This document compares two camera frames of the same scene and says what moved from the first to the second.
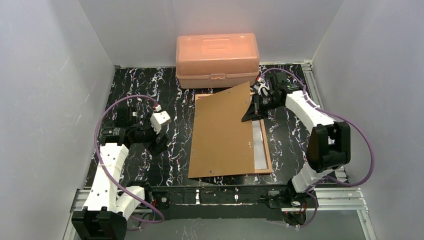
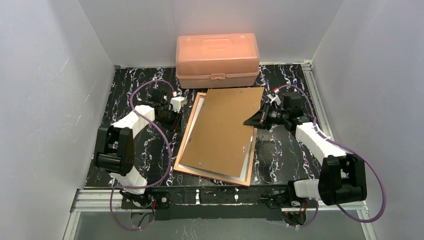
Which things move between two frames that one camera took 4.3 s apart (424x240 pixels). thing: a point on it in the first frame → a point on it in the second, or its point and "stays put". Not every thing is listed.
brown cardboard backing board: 221,143 stays put
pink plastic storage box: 216,60 stays put
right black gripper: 257,105 → 263,115
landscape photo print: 260,155 → 205,171
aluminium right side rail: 313,90 stays put
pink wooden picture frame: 268,171 → 189,130
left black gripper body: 154,139 → 172,117
